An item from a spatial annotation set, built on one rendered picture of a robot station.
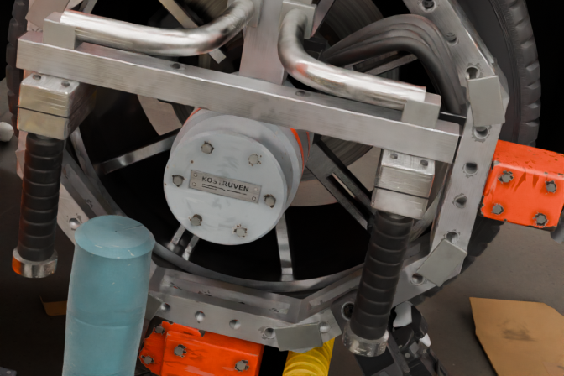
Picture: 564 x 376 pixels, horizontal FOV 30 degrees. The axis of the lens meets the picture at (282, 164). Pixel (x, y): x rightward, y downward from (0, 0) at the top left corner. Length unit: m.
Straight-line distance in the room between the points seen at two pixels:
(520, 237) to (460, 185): 1.91
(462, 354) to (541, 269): 0.55
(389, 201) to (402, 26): 0.18
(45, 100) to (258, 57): 0.28
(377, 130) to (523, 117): 0.32
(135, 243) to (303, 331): 0.25
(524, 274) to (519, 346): 0.38
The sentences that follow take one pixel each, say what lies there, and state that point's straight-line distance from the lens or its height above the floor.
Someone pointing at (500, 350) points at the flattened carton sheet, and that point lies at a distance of 2.53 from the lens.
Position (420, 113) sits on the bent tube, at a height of 0.99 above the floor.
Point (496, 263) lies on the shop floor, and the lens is 2.92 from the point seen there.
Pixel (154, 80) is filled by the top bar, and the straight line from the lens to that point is 0.99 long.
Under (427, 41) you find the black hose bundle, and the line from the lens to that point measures 1.03.
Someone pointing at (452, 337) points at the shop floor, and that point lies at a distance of 2.54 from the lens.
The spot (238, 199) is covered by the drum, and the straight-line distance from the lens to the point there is 1.07.
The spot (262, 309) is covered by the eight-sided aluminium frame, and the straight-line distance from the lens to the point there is 1.32.
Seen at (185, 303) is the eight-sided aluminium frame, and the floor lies 0.61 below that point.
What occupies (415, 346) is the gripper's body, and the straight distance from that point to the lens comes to 1.24.
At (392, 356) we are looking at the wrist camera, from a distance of 1.20.
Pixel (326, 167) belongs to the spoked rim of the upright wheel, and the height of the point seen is 0.79.
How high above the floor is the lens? 1.33
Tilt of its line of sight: 25 degrees down
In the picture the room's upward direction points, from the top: 11 degrees clockwise
